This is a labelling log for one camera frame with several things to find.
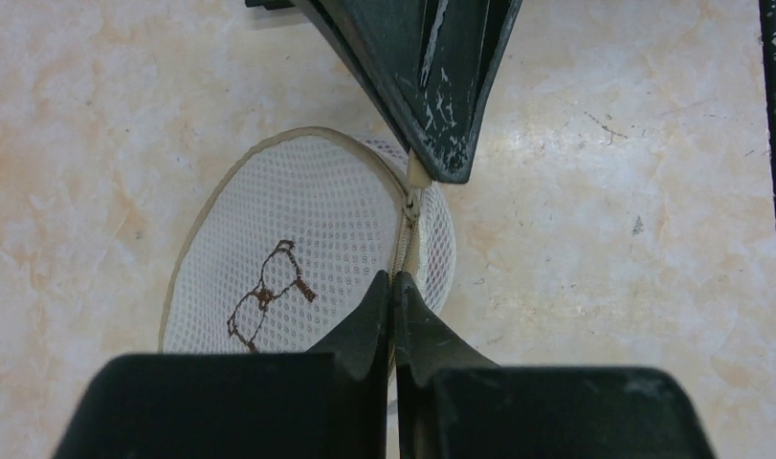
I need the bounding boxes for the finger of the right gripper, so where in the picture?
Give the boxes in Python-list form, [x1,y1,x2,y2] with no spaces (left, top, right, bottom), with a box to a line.
[294,0,521,184]
[244,0,294,10]

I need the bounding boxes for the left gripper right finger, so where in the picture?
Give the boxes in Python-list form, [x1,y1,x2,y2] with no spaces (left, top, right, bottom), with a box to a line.
[392,273,714,458]

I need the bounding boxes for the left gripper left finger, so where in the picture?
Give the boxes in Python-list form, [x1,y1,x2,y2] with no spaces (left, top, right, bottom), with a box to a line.
[55,272,390,458]

